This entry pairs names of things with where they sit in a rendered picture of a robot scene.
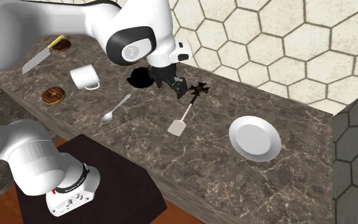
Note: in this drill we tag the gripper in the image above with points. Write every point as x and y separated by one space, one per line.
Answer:
163 72

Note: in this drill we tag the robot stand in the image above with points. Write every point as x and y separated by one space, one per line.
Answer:
126 183

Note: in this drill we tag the white mug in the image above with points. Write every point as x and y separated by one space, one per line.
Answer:
84 77

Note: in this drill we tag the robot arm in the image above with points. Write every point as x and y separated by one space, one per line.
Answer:
98 21

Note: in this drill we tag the chocolate donut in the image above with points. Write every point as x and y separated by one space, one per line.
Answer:
53 95
62 45

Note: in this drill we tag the black round bowl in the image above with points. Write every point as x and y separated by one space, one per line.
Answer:
139 78

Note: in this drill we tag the silver spoon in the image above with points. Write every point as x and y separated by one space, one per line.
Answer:
113 110

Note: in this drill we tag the black cross-shaped object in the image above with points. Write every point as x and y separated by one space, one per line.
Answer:
199 88

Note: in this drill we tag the white plate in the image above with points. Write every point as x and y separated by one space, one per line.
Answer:
254 138

